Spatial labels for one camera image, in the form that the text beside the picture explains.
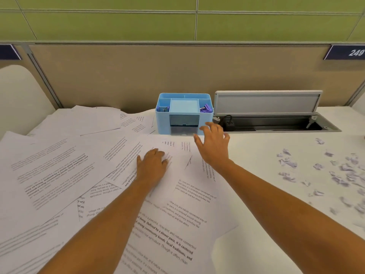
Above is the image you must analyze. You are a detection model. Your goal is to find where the person's right hand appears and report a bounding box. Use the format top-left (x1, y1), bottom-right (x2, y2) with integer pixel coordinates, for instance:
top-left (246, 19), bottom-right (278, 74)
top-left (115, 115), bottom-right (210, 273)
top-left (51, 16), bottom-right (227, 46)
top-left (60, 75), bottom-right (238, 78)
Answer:
top-left (193, 121), bottom-right (231, 170)

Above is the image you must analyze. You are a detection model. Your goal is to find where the person's left hand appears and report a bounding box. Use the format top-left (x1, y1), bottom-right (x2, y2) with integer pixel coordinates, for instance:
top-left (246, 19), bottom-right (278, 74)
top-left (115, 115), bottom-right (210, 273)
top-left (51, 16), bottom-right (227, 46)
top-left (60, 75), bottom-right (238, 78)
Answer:
top-left (136, 148), bottom-right (169, 186)

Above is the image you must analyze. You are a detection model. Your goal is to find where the blue desk organizer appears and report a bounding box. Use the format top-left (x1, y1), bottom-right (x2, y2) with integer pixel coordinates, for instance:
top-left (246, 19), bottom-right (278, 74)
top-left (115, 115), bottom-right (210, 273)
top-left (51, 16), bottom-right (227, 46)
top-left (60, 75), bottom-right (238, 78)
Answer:
top-left (155, 92), bottom-right (214, 137)

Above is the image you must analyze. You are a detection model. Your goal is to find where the heap of paper scraps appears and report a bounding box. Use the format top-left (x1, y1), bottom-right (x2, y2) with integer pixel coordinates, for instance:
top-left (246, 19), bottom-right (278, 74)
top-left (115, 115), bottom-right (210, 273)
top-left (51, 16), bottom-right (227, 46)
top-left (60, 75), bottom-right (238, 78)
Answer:
top-left (276, 137), bottom-right (365, 226)

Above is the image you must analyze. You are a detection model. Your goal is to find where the pile of printed papers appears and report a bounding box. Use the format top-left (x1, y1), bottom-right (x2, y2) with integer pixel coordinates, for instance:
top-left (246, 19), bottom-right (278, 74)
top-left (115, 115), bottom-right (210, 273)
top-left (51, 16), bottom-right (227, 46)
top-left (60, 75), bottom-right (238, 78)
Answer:
top-left (0, 105), bottom-right (239, 274)

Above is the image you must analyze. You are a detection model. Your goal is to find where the person's left forearm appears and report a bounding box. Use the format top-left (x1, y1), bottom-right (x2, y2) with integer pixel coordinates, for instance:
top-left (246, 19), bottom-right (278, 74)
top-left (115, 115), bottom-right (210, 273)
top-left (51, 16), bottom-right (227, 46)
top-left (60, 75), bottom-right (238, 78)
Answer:
top-left (37, 177), bottom-right (166, 274)

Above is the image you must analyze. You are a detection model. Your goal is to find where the person's right forearm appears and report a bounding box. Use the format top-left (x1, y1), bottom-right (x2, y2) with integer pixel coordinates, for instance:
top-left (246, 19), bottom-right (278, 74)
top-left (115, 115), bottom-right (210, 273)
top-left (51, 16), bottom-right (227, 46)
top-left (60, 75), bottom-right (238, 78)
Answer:
top-left (212, 159), bottom-right (365, 274)

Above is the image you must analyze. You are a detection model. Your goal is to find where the white desk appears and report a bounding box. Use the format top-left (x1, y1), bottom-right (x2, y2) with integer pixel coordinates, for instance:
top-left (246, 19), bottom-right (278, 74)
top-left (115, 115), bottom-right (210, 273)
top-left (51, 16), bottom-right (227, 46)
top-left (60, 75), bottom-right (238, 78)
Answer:
top-left (0, 105), bottom-right (365, 274)

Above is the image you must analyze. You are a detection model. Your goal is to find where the beige partition panel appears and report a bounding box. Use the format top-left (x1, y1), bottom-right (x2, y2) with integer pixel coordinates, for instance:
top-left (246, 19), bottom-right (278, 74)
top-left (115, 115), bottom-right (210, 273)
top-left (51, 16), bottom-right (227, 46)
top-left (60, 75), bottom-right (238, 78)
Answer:
top-left (0, 45), bottom-right (38, 72)
top-left (28, 45), bottom-right (365, 113)

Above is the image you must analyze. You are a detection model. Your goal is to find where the blue number sign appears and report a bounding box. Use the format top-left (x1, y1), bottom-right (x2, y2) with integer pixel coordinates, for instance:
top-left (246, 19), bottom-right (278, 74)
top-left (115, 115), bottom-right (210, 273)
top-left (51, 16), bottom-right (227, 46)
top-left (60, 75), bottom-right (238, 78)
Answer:
top-left (0, 44), bottom-right (22, 61)
top-left (323, 45), bottom-right (365, 60)

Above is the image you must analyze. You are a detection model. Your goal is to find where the grey cable tray lid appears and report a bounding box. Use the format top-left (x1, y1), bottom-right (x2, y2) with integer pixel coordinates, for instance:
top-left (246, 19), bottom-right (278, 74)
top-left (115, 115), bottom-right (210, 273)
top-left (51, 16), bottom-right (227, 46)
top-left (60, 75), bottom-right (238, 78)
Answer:
top-left (213, 90), bottom-right (342, 133)

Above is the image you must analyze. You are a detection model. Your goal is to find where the grey partition post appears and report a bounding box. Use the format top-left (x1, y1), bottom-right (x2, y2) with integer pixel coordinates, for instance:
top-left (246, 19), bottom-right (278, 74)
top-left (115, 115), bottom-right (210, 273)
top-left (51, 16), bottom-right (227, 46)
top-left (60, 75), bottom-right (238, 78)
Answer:
top-left (21, 43), bottom-right (64, 109)
top-left (346, 80), bottom-right (365, 107)

